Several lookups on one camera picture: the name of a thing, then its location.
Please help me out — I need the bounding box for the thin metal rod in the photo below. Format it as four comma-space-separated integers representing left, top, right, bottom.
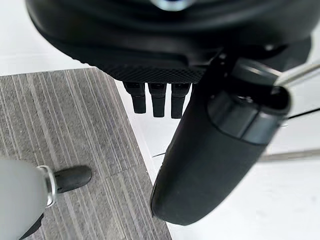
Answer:
276, 62, 320, 85

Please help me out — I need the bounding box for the dark robot foot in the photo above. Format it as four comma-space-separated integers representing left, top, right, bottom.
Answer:
54, 165, 93, 194

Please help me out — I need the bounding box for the grey metal bar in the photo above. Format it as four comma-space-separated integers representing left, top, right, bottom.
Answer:
259, 148, 320, 163

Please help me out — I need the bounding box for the grey striped floor mat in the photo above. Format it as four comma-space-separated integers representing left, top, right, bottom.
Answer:
0, 67, 173, 240

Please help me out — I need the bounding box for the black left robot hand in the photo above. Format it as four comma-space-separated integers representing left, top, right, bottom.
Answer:
24, 0, 316, 226

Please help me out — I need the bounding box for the silver robot leg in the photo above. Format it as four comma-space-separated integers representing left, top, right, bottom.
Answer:
0, 159, 56, 240

